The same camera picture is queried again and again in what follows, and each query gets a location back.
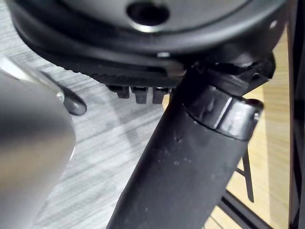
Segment black metal rack frame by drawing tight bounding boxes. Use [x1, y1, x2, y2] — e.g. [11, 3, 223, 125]
[218, 0, 305, 229]

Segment silver robot leg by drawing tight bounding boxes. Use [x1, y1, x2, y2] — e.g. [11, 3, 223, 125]
[0, 56, 77, 229]

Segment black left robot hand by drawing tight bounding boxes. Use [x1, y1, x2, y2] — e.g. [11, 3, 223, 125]
[7, 0, 292, 229]

